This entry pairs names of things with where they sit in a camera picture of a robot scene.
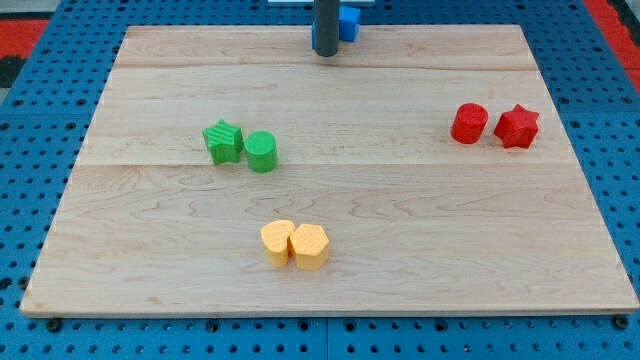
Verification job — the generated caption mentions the yellow hexagon block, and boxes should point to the yellow hexagon block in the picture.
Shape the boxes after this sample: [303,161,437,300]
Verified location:
[290,223,330,270]

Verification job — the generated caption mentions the green cylinder block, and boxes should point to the green cylinder block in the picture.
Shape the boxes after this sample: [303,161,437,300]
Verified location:
[244,131,278,173]

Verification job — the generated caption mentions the yellow heart block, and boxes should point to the yellow heart block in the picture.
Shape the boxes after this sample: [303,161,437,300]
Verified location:
[260,220,296,268]

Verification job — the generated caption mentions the light wooden board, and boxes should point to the light wooden board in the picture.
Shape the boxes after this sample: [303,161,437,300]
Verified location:
[21,25,639,318]

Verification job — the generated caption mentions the green star block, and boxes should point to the green star block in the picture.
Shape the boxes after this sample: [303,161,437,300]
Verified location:
[202,119,244,165]

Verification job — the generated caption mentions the red cylinder block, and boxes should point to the red cylinder block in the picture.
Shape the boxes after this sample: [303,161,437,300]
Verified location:
[450,103,489,144]

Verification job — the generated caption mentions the blue block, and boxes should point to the blue block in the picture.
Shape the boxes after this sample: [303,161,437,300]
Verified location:
[311,5,361,51]

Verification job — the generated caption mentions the dark grey cylindrical robot stick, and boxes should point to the dark grey cylindrical robot stick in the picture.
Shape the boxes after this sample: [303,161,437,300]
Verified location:
[313,0,340,57]

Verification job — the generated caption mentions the red star block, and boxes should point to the red star block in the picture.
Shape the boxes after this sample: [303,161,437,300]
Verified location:
[494,104,540,149]

